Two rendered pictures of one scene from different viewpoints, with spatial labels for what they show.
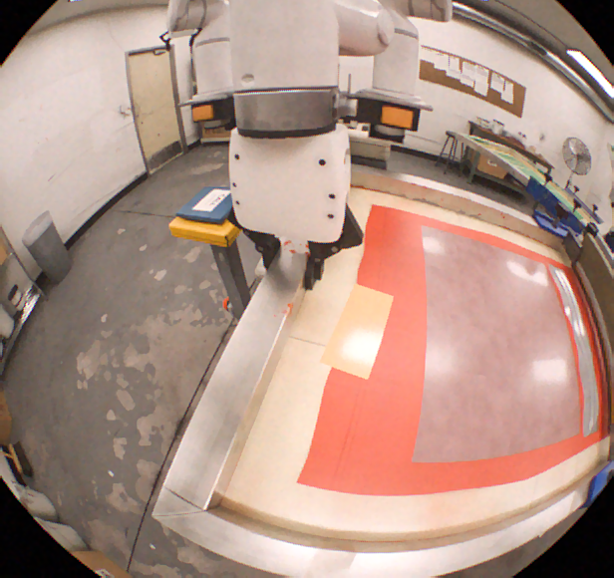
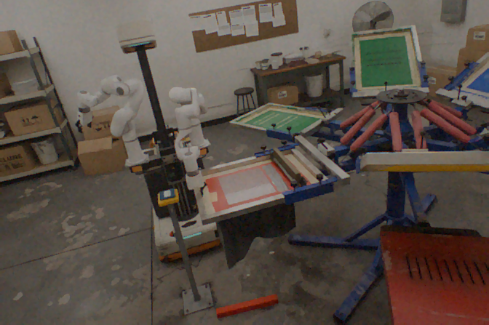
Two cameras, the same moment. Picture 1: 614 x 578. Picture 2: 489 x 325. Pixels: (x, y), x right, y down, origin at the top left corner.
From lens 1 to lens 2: 185 cm
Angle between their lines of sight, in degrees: 31
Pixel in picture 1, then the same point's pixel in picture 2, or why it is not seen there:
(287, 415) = (209, 208)
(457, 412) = (233, 198)
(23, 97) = not seen: outside the picture
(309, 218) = (199, 183)
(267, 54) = (192, 167)
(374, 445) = (222, 205)
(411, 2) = not seen: hidden behind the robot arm
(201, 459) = (202, 211)
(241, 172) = (189, 181)
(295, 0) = (193, 161)
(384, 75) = (194, 141)
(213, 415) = (201, 207)
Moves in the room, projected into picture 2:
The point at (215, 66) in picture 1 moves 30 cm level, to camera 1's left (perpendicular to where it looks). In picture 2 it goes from (137, 150) to (92, 166)
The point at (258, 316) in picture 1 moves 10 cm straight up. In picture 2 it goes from (199, 199) to (195, 185)
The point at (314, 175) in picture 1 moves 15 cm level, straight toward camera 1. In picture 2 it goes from (199, 178) to (209, 188)
